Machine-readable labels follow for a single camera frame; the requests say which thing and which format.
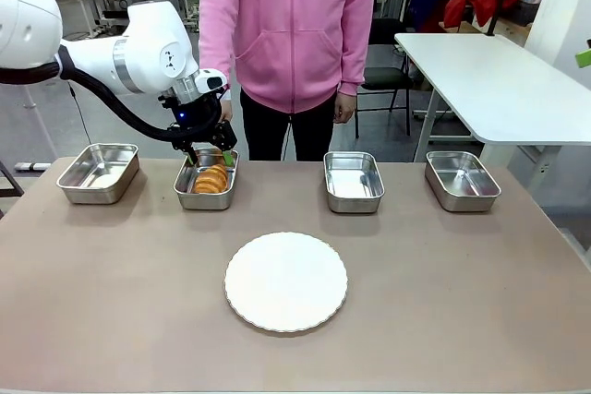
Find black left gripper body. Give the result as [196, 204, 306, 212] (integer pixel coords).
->
[158, 88, 238, 153]

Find golden croissant bread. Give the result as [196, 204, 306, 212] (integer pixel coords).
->
[192, 162, 231, 195]

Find person's right forearm pink sleeve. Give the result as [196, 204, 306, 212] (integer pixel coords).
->
[198, 0, 239, 90]

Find person's left forearm pink sleeve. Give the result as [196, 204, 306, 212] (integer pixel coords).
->
[335, 10, 373, 98]

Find steel rectangular container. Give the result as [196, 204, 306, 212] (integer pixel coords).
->
[322, 150, 386, 215]
[173, 148, 240, 211]
[424, 149, 502, 214]
[55, 143, 140, 206]

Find person's right hand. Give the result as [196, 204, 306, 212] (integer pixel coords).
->
[218, 88, 235, 124]

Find person's left hand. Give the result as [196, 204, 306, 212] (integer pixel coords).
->
[332, 91, 356, 125]

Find black trousers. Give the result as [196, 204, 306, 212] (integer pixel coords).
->
[238, 89, 338, 161]

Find large white side table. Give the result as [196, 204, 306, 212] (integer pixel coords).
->
[394, 32, 591, 146]

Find white scalloped plate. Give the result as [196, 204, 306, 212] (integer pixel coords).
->
[223, 231, 349, 333]

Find pink hoodie torso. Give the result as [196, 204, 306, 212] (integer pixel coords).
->
[198, 0, 380, 114]

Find black folding chair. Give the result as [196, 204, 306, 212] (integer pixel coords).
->
[355, 18, 416, 137]

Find black left arm cable sleeve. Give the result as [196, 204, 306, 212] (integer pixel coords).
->
[0, 45, 223, 144]

